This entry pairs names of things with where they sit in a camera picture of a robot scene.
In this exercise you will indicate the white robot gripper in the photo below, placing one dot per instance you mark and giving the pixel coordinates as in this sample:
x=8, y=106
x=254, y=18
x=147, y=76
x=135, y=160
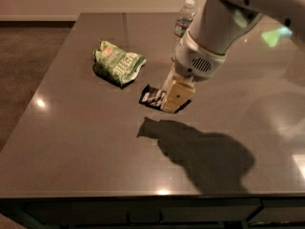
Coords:
x=194, y=60

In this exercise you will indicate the black chocolate rxbar wrapper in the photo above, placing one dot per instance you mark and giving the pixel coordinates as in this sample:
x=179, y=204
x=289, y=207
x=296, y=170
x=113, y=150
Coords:
x=152, y=97

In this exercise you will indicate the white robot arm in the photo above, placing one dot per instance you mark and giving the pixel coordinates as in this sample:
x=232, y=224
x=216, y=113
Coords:
x=206, y=42

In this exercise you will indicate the green chip bag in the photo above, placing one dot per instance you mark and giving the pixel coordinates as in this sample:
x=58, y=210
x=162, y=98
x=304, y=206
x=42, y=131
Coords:
x=115, y=64

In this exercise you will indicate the clear plastic water bottle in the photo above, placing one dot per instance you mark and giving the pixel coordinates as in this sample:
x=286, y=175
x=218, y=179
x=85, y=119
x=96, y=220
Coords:
x=183, y=21

